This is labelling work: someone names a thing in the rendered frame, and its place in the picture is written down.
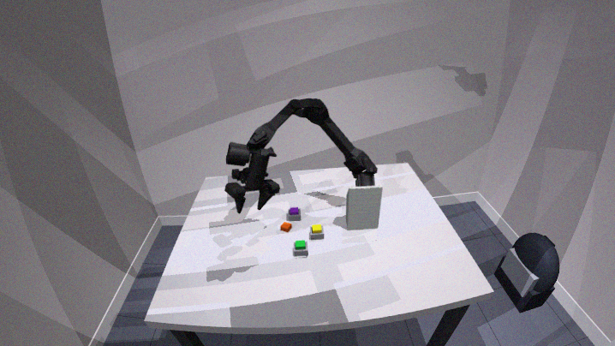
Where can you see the yellow button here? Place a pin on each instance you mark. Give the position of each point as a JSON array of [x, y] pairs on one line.
[[317, 232]]

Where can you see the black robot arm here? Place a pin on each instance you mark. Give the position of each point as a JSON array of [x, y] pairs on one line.
[[316, 112]]

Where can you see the orange block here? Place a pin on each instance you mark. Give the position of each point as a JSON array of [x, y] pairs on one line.
[[286, 227]]

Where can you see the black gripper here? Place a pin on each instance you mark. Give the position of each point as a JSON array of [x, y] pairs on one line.
[[255, 182]]

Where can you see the purple button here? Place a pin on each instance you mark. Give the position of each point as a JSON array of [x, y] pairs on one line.
[[294, 214]]

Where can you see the green button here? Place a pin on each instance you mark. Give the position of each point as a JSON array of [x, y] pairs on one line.
[[300, 248]]

